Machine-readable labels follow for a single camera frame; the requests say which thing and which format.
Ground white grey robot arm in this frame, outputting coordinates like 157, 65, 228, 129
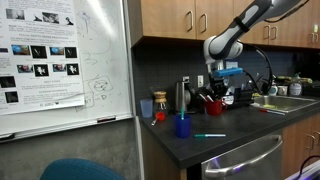
203, 0, 301, 99

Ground red mug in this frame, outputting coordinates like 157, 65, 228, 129
205, 100, 227, 116

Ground stainless steel dishwasher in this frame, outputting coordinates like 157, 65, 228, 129
201, 130, 284, 180

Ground translucent blue plastic cup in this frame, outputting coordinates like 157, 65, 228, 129
140, 99, 153, 118

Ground teal marker in blue cup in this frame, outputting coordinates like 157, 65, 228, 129
180, 107, 184, 120

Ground wooden lower cabinet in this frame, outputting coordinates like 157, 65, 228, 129
281, 115, 320, 179

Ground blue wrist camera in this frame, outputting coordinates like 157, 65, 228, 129
214, 67, 243, 77

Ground whiteboard eraser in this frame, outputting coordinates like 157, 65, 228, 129
96, 116, 116, 123

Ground soap dispenser bottle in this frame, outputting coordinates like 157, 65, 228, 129
289, 73, 302, 96

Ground black dish rack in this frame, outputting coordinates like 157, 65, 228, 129
196, 86, 254, 111

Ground research poster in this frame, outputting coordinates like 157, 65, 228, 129
0, 0, 84, 115

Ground wall power outlet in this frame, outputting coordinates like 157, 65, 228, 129
197, 75, 204, 87

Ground whiteboard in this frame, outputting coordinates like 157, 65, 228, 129
0, 0, 132, 140

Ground glass pour-over coffee maker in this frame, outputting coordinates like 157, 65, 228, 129
153, 91, 169, 115

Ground stainless steel kettle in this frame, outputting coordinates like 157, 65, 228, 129
175, 81, 195, 114

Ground red measuring scoop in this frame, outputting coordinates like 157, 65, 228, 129
151, 112, 165, 125

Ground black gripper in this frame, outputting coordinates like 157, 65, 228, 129
209, 70, 227, 99

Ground teal marker on counter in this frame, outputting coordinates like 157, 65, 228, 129
193, 134, 226, 138

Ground red marker near sink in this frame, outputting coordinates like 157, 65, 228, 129
259, 109, 286, 116

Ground wooden upper cabinets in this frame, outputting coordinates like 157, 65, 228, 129
127, 0, 320, 49

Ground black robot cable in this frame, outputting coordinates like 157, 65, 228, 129
242, 0, 311, 95

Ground stainless steel sink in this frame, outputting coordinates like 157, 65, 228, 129
252, 96, 318, 113

